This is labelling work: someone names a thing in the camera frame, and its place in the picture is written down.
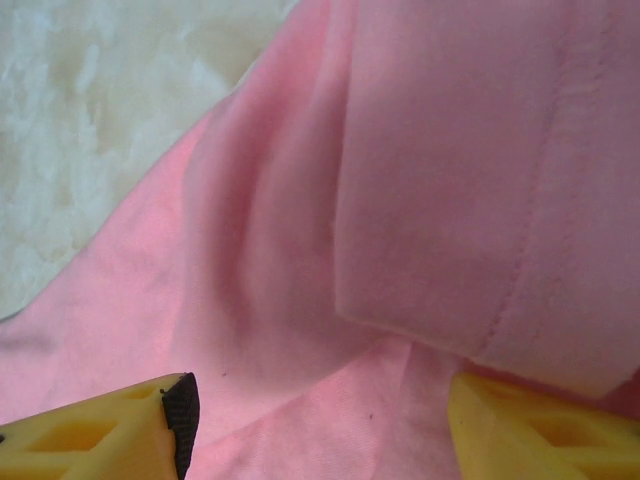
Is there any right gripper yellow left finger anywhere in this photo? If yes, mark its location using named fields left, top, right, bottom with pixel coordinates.
left=0, top=371, right=201, bottom=480

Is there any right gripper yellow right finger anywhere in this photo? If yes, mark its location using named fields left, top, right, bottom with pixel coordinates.
left=446, top=371, right=640, bottom=480

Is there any pink t-shirt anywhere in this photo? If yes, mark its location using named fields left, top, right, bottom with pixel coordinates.
left=0, top=0, right=640, bottom=480

